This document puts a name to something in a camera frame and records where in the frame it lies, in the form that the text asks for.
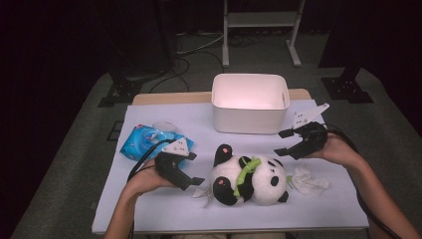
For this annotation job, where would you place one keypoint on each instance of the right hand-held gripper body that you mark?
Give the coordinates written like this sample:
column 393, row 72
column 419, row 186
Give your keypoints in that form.
column 315, row 139

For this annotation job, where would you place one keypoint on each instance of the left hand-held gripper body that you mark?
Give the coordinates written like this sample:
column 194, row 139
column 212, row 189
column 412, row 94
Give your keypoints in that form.
column 167, row 164

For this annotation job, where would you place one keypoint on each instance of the white wet wipe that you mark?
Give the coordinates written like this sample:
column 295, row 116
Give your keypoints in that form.
column 308, row 182

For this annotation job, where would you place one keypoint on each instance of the blue wet wipes pack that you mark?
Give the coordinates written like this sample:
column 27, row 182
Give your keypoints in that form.
column 136, row 146

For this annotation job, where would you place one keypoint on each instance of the panda plush toy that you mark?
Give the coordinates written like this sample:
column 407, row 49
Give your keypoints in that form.
column 262, row 179

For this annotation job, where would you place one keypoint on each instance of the person's left hand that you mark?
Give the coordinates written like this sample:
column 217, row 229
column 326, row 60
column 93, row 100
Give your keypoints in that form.
column 146, row 179

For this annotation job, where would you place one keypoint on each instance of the person's right hand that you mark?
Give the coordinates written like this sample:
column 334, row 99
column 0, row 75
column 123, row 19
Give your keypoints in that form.
column 341, row 152

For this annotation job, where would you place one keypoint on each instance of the white wet wipe tuft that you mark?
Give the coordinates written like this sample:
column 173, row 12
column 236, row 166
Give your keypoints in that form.
column 154, row 135

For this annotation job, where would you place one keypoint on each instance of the white table sheet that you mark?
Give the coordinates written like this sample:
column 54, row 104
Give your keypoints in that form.
column 185, row 215

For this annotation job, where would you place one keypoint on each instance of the white storage box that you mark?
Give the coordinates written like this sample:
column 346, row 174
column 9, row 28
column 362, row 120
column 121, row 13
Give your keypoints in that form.
column 249, row 113

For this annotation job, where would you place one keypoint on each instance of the black metal stand base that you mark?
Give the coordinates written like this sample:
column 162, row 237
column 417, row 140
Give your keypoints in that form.
column 121, row 93
column 346, row 89

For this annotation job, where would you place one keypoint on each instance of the wooden table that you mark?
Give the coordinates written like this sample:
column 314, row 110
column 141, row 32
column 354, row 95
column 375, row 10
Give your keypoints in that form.
column 172, row 98

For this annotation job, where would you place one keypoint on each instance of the white metal stand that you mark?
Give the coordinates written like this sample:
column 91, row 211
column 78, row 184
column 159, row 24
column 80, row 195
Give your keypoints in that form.
column 262, row 19

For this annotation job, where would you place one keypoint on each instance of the black floor frame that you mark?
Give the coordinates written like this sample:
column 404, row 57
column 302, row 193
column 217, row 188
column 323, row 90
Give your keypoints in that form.
column 115, row 131

